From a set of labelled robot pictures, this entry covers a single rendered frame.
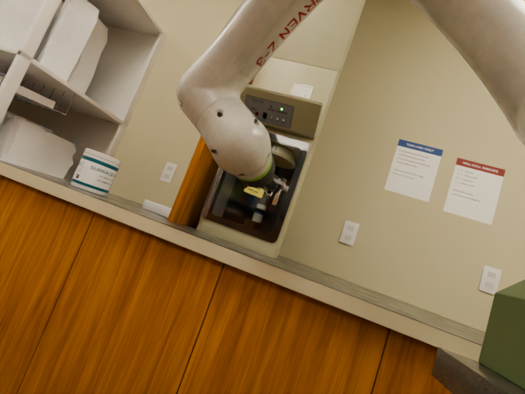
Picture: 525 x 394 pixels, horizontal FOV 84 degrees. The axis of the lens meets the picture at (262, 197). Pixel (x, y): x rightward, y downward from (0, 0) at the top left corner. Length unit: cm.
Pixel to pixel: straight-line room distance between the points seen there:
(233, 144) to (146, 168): 138
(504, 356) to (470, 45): 46
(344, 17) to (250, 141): 102
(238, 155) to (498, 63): 42
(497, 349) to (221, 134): 50
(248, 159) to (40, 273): 84
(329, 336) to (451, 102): 136
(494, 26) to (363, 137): 110
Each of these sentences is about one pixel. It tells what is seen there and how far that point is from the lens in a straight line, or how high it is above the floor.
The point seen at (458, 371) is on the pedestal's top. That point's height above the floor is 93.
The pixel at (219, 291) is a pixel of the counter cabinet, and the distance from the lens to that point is 85.
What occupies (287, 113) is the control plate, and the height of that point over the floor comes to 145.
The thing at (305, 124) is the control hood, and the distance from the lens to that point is 112.
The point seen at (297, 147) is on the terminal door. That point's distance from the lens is 114.
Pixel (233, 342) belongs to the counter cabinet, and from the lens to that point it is 86.
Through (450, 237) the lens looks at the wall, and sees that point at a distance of 163.
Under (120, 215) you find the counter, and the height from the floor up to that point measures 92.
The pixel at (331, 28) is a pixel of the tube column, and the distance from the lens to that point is 141.
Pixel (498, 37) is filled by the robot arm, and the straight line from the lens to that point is 61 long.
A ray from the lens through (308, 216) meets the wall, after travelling 152.
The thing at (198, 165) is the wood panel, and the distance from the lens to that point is 113.
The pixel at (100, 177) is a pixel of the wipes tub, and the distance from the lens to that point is 125.
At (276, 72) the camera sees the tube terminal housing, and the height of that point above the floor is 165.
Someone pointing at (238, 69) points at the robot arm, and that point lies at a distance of 55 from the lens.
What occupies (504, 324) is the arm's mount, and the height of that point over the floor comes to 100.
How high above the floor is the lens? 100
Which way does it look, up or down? 7 degrees up
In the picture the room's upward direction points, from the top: 20 degrees clockwise
